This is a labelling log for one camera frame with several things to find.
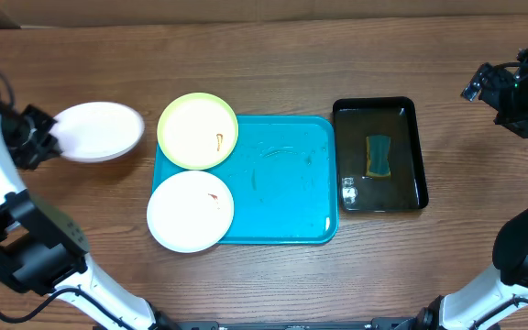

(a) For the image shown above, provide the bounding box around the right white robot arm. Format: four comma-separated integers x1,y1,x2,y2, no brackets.
400,48,528,330

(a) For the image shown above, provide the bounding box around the black water tray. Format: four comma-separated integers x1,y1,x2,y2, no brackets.
332,96,429,213

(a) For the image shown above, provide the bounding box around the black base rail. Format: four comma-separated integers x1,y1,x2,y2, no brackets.
178,317,420,330

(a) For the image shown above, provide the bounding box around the teal plastic tray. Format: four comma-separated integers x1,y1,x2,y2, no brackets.
152,115,338,245

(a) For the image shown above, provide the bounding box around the yellow-green plate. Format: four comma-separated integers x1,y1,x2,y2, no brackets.
157,93,239,170

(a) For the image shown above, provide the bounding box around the white plate with red stain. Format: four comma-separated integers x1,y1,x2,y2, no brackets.
50,102,145,163

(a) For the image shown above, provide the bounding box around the green yellow sponge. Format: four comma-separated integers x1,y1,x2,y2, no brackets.
366,135,391,178

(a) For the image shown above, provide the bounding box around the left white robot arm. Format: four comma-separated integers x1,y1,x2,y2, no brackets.
0,94,178,329

